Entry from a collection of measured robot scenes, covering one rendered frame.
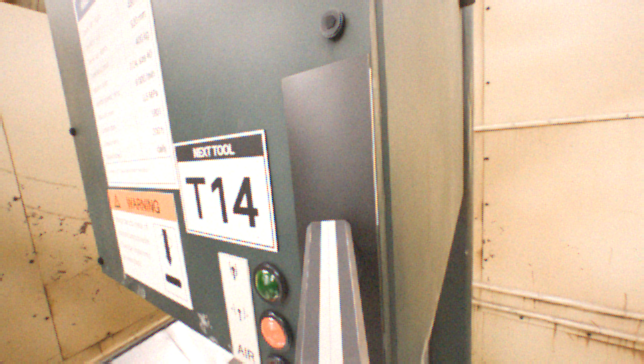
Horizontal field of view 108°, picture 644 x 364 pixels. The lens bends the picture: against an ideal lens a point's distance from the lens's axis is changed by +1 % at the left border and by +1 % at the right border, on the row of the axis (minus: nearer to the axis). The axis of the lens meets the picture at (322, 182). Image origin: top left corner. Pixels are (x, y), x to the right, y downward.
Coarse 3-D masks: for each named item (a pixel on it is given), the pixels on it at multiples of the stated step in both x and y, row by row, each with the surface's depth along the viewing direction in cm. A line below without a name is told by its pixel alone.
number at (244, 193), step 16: (208, 176) 16; (224, 176) 15; (240, 176) 15; (256, 176) 14; (208, 192) 17; (224, 192) 16; (240, 192) 15; (256, 192) 14; (224, 208) 16; (240, 208) 15; (256, 208) 14; (224, 224) 16; (240, 224) 15; (256, 224) 14
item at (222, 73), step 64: (64, 0) 26; (192, 0) 15; (256, 0) 12; (320, 0) 10; (384, 0) 10; (448, 0) 29; (64, 64) 30; (192, 64) 16; (256, 64) 13; (320, 64) 11; (384, 64) 10; (448, 64) 29; (192, 128) 17; (256, 128) 13; (384, 128) 10; (448, 128) 29; (384, 192) 11; (448, 192) 29; (192, 256) 20; (256, 256) 15; (384, 256) 11; (448, 256) 30; (192, 320) 22; (256, 320) 16; (384, 320) 11
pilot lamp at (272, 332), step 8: (264, 320) 15; (272, 320) 15; (264, 328) 15; (272, 328) 15; (280, 328) 14; (264, 336) 15; (272, 336) 15; (280, 336) 14; (272, 344) 15; (280, 344) 14
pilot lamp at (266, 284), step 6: (264, 270) 14; (258, 276) 15; (264, 276) 14; (270, 276) 14; (258, 282) 14; (264, 282) 14; (270, 282) 14; (276, 282) 14; (258, 288) 15; (264, 288) 14; (270, 288) 14; (276, 288) 14; (264, 294) 14; (270, 294) 14; (276, 294) 14; (270, 300) 14
